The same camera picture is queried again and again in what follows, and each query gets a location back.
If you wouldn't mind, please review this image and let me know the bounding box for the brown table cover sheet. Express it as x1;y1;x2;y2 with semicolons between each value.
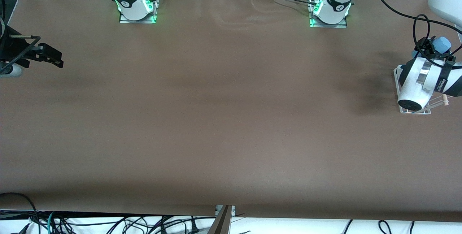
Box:
0;0;462;223

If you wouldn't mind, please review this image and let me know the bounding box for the wooden strut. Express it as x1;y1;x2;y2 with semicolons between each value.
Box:
208;205;233;234

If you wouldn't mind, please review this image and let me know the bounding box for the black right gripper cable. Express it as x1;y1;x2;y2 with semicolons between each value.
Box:
0;35;42;74

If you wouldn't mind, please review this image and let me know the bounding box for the white wire cup rack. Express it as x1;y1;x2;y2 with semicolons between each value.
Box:
393;64;452;115

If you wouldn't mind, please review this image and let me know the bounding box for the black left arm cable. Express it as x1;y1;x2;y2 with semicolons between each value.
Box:
374;0;462;69

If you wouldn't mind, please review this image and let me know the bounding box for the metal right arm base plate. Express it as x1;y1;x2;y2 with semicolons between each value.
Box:
119;0;158;24

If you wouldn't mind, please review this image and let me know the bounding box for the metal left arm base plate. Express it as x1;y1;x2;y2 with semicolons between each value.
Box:
309;0;348;29

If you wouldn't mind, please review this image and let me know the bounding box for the black looped floor cable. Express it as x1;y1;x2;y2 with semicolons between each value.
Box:
0;192;41;234

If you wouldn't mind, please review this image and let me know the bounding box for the metal table edge bracket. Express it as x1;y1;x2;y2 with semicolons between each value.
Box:
215;205;236;217

